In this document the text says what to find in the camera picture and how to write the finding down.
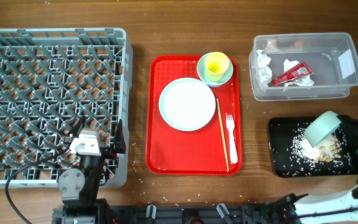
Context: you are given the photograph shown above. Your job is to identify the wooden chopstick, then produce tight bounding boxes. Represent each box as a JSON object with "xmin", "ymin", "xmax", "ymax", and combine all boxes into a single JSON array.
[{"xmin": 216, "ymin": 98, "xmax": 229, "ymax": 172}]

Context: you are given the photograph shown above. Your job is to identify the rice and nut scraps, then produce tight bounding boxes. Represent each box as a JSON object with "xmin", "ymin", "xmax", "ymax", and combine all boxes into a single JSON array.
[{"xmin": 290, "ymin": 128, "xmax": 342, "ymax": 163}]

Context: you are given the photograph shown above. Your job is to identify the black tray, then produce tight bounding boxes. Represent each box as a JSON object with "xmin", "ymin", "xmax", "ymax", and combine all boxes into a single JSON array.
[{"xmin": 268, "ymin": 117, "xmax": 358, "ymax": 178}]

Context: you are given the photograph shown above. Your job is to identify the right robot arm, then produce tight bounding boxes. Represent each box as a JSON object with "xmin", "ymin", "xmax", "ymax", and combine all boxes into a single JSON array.
[{"xmin": 268, "ymin": 111, "xmax": 358, "ymax": 223}]

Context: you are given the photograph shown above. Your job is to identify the white plastic fork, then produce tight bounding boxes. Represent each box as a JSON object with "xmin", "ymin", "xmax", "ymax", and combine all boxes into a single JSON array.
[{"xmin": 226, "ymin": 114, "xmax": 238, "ymax": 164}]

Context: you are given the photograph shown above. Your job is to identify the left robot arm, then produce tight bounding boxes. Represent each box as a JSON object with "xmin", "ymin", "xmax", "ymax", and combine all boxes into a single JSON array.
[{"xmin": 52, "ymin": 116, "xmax": 126, "ymax": 224}]

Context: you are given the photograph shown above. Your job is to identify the light green food bowl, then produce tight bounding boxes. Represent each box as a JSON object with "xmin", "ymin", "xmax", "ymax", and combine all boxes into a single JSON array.
[{"xmin": 304, "ymin": 111, "xmax": 341, "ymax": 147}]

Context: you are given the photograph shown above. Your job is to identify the yellow plastic cup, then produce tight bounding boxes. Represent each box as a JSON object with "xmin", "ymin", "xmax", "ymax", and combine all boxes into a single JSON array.
[{"xmin": 204, "ymin": 52, "xmax": 230, "ymax": 82}]

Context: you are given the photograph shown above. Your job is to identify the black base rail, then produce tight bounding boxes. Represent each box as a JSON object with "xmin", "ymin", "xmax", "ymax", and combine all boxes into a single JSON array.
[{"xmin": 104, "ymin": 202, "xmax": 288, "ymax": 224}]

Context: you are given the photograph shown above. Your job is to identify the white tissue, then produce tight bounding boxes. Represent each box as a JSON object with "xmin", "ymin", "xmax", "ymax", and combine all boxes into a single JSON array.
[
  {"xmin": 283, "ymin": 59, "xmax": 314, "ymax": 86},
  {"xmin": 257, "ymin": 50, "xmax": 272, "ymax": 88}
]

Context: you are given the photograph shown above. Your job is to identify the clear plastic bin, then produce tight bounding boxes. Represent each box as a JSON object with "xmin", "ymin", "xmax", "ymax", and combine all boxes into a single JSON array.
[{"xmin": 249, "ymin": 32, "xmax": 358, "ymax": 101}]

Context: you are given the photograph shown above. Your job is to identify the red snack wrapper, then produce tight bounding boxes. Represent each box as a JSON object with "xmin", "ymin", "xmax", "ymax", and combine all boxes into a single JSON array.
[{"xmin": 271, "ymin": 62, "xmax": 313, "ymax": 86}]

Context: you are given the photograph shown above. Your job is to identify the grey dishwasher rack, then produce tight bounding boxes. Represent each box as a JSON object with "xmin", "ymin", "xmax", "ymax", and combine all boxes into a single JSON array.
[{"xmin": 0, "ymin": 27, "xmax": 133, "ymax": 189}]

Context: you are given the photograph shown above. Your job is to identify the white round plate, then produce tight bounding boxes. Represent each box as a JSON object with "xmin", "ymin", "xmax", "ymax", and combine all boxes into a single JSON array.
[{"xmin": 158, "ymin": 78, "xmax": 216, "ymax": 132}]

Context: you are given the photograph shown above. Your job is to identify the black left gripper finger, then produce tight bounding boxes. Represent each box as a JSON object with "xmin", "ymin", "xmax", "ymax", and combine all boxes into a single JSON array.
[
  {"xmin": 113, "ymin": 119, "xmax": 126, "ymax": 154},
  {"xmin": 65, "ymin": 115, "xmax": 86, "ymax": 137}
]

